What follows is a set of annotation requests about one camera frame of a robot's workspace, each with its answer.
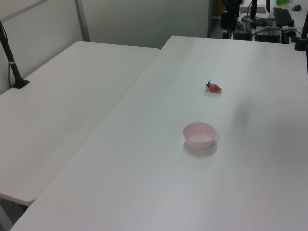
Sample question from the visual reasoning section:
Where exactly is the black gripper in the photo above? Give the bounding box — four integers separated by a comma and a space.
221, 0, 243, 39

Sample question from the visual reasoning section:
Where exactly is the red strawberry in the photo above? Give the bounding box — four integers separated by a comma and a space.
204, 80, 223, 93

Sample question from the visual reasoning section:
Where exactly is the pink plastic bowl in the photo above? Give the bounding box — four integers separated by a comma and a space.
182, 122, 217, 150

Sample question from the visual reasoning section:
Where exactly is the black monitor stand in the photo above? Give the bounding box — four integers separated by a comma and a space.
241, 0, 266, 26

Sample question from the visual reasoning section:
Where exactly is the brown board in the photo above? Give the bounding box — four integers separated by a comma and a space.
239, 6, 267, 14

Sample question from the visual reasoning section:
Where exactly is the black electronics box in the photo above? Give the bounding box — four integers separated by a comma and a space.
254, 28, 282, 43

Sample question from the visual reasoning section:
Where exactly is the black keyboard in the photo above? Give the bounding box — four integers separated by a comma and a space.
272, 7, 293, 27

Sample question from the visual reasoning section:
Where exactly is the black pole with table clamp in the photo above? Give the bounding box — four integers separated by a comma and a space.
294, 14, 308, 51

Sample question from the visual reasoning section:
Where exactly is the grey metal partition post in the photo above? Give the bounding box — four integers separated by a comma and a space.
74, 0, 91, 42

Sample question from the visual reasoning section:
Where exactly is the black clamped camera pole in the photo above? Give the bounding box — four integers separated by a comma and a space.
0, 19, 31, 90

